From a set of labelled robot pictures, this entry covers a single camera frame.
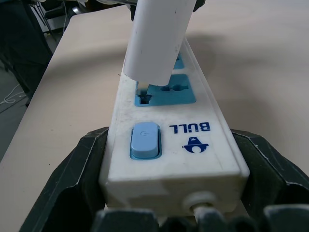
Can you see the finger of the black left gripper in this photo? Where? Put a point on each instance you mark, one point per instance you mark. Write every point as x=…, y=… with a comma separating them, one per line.
x=132, y=13
x=199, y=4

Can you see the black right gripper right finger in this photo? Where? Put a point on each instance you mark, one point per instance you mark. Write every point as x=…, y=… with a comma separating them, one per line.
x=268, y=178

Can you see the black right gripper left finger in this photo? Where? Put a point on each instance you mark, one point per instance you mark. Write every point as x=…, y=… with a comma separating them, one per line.
x=72, y=183

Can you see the white charger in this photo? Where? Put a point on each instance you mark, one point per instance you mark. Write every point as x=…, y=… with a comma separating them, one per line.
x=157, y=41

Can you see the white power strip blue sockets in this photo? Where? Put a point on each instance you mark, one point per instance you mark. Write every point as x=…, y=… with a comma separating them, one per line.
x=178, y=154

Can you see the black fabric covered stand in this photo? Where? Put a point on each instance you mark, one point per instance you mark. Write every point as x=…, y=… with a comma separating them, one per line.
x=21, y=41

